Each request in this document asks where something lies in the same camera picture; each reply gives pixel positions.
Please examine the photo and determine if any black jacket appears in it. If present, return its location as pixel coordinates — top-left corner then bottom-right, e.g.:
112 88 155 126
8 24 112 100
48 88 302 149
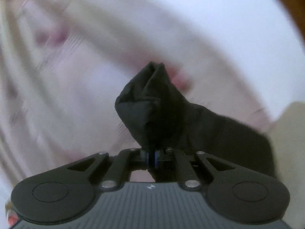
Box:
115 62 275 177

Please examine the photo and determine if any person's left hand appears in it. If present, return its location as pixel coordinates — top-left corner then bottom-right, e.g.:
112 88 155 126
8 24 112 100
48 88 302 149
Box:
5 201 19 226

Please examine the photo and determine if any floral pink curtain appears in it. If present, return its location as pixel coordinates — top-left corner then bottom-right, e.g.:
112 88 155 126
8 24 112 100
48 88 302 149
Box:
1 0 269 188

